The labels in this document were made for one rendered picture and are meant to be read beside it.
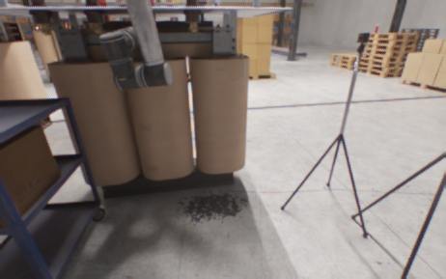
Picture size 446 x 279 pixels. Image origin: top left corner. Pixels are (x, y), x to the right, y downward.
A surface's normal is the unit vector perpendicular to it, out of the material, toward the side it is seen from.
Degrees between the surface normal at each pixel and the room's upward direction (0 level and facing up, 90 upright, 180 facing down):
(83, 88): 90
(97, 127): 90
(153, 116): 90
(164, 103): 90
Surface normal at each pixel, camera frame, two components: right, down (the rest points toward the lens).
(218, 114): 0.18, 0.43
